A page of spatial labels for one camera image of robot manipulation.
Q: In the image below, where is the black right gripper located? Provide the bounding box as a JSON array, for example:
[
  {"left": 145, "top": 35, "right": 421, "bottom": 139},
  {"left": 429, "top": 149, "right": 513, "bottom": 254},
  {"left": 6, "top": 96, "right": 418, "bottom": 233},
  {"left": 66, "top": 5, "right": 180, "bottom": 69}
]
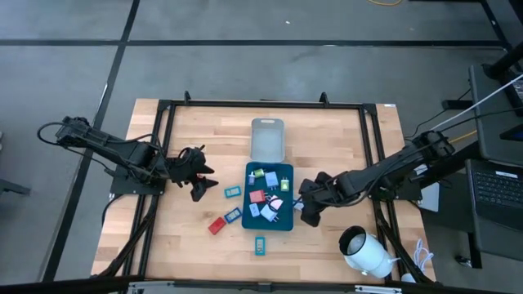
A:
[{"left": 298, "top": 171, "right": 345, "bottom": 229}]

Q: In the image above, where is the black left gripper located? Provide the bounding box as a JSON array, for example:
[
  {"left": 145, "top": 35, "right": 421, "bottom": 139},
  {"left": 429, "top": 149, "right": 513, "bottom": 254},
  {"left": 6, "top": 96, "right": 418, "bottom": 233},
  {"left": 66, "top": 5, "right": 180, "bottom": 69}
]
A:
[{"left": 169, "top": 145, "right": 220, "bottom": 203}]

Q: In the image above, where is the pink wall charger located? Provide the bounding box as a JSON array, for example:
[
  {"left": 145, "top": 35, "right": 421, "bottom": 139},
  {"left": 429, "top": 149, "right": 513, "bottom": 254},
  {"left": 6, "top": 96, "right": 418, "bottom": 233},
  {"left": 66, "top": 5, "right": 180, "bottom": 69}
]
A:
[{"left": 266, "top": 194, "right": 284, "bottom": 212}]

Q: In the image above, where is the pale blue wall charger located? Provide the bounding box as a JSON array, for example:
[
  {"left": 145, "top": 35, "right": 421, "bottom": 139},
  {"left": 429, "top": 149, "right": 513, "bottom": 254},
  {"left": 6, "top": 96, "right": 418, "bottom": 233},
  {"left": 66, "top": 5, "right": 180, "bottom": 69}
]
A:
[
  {"left": 259, "top": 203, "right": 281, "bottom": 225},
  {"left": 264, "top": 171, "right": 281, "bottom": 190}
]

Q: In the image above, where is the blue staple box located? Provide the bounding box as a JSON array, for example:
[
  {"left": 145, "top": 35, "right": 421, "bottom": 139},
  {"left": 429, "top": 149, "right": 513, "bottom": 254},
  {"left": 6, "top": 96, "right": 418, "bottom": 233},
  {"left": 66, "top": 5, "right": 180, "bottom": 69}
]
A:
[{"left": 223, "top": 207, "right": 244, "bottom": 225}]

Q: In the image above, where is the red staple box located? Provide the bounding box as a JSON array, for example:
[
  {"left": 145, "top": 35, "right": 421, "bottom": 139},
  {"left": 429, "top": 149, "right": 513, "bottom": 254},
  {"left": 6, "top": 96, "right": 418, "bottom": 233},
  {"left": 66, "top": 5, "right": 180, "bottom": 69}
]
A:
[{"left": 207, "top": 216, "right": 228, "bottom": 236}]

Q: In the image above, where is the red wall charger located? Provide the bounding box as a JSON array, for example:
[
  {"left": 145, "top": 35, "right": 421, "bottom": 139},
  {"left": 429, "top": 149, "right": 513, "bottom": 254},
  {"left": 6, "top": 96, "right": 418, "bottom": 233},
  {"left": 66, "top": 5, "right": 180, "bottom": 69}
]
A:
[{"left": 248, "top": 189, "right": 269, "bottom": 205}]

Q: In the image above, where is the blue plastic bin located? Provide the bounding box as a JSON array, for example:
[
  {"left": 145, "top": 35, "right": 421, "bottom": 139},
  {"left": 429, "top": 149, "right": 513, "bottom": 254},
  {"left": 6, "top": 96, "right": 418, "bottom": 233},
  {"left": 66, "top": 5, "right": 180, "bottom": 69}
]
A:
[{"left": 240, "top": 161, "right": 296, "bottom": 233}]

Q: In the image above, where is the white plastic bin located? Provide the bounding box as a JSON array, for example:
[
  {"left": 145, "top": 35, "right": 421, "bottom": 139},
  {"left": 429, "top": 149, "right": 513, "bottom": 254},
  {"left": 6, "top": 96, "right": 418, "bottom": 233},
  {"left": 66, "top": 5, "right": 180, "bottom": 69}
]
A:
[{"left": 249, "top": 117, "right": 287, "bottom": 164}]

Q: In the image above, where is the white desk lamp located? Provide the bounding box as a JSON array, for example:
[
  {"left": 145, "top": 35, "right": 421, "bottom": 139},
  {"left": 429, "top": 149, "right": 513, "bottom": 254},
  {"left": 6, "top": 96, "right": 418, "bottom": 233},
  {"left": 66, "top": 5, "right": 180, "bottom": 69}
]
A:
[{"left": 337, "top": 225, "right": 402, "bottom": 280}]

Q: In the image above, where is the grey power box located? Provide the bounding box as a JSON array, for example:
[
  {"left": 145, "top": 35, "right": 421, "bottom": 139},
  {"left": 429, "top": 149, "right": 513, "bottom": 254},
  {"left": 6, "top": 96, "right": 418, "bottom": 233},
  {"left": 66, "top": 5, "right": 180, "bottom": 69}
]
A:
[{"left": 419, "top": 180, "right": 441, "bottom": 214}]

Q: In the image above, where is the dark grey open laptop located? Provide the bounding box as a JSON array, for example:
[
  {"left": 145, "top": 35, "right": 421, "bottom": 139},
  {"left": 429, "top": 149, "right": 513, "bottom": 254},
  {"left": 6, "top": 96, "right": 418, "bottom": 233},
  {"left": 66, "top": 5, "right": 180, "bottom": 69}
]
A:
[{"left": 465, "top": 158, "right": 523, "bottom": 232}]

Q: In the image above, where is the dark chair base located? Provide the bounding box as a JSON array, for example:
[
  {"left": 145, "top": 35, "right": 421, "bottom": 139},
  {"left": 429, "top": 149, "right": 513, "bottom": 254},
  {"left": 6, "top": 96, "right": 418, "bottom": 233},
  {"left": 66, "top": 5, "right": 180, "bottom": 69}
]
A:
[{"left": 0, "top": 176, "right": 32, "bottom": 198}]

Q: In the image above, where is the black table frame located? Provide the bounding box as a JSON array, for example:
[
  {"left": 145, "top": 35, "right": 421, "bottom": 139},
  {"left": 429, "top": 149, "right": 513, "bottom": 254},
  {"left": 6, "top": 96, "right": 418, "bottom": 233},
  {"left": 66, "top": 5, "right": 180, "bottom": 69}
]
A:
[{"left": 0, "top": 90, "right": 523, "bottom": 294}]

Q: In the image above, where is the coiled white cable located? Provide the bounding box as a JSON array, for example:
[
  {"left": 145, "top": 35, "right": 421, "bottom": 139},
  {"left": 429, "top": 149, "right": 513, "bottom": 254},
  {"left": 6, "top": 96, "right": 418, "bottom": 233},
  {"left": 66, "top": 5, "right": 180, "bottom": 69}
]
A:
[{"left": 412, "top": 238, "right": 436, "bottom": 275}]

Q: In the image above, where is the long white cable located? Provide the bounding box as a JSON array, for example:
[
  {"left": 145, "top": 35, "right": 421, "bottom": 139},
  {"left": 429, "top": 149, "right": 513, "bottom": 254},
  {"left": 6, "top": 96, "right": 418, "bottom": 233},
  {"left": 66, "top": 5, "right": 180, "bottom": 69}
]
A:
[{"left": 429, "top": 73, "right": 523, "bottom": 132}]

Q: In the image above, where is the black desk leg frame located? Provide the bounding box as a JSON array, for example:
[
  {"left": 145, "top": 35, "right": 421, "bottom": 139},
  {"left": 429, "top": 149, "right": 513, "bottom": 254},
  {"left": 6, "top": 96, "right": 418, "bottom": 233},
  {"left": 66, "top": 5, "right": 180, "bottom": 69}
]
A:
[{"left": 479, "top": 0, "right": 523, "bottom": 82}]

